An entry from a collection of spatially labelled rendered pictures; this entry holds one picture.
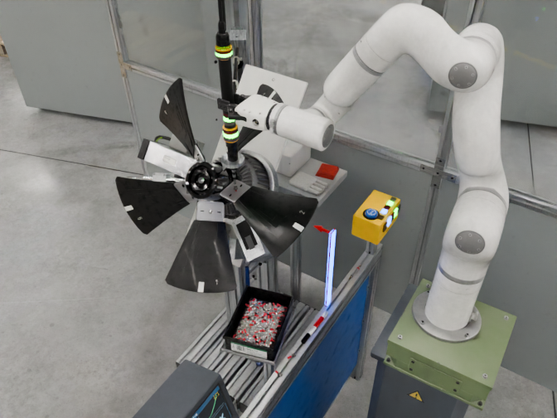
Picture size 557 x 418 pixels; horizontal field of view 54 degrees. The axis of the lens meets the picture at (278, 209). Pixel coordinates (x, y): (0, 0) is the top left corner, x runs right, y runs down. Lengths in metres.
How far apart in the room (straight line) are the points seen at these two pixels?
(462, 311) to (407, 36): 0.74
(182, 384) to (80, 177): 2.87
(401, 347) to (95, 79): 3.27
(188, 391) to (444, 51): 0.85
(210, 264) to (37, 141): 2.87
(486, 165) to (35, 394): 2.25
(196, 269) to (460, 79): 1.03
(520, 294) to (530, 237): 0.30
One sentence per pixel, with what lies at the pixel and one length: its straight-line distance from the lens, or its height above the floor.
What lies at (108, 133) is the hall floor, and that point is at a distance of 4.36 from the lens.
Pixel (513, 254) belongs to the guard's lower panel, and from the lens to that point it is 2.33.
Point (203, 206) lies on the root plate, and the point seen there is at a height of 1.13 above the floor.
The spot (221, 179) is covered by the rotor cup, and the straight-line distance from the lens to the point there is 1.72.
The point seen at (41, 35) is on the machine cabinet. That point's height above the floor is 0.68.
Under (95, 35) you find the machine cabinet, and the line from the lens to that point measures 4.10.
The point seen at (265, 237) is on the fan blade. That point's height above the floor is 1.15.
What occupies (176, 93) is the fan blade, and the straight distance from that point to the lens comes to 1.86.
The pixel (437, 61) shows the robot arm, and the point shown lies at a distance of 1.16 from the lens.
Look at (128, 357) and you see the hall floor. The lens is 2.85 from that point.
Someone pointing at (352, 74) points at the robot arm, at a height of 1.70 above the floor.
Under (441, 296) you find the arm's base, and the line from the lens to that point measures 1.53.
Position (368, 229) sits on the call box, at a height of 1.04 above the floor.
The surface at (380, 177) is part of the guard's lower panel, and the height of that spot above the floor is 0.86.
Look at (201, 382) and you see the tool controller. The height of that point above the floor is 1.25.
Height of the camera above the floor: 2.28
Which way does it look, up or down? 41 degrees down
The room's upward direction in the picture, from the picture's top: 1 degrees counter-clockwise
